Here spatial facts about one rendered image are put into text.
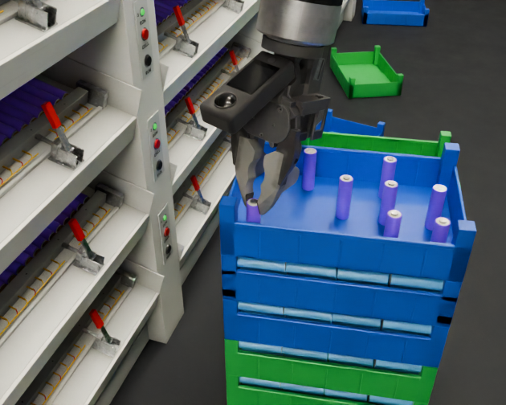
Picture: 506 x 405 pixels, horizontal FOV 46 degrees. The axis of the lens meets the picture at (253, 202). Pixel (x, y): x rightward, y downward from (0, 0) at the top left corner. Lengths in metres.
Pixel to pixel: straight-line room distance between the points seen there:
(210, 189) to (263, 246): 0.72
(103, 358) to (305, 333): 0.40
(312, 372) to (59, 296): 0.39
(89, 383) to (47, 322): 0.20
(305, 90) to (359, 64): 1.83
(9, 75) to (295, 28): 0.32
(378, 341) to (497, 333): 0.61
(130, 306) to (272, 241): 0.49
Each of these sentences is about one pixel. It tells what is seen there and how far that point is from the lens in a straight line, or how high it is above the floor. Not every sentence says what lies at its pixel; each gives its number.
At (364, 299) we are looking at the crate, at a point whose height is 0.43.
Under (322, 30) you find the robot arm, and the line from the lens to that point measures 0.67.
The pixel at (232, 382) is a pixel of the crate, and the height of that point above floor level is 0.22.
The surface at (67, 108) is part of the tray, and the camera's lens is 0.93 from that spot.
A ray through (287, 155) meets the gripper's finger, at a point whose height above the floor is 0.62.
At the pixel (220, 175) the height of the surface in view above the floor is 0.16.
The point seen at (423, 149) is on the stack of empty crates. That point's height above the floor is 0.35.
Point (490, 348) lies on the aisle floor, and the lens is 1.38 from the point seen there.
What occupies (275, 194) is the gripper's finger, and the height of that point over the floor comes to 0.57.
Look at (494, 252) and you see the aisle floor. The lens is 1.62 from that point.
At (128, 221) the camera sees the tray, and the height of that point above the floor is 0.35.
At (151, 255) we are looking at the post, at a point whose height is 0.25.
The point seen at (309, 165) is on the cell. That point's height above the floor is 0.53.
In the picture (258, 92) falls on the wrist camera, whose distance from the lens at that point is 0.64.
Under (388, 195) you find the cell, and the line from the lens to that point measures 0.80.
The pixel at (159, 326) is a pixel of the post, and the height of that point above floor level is 0.05.
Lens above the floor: 0.98
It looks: 36 degrees down
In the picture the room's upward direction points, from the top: straight up
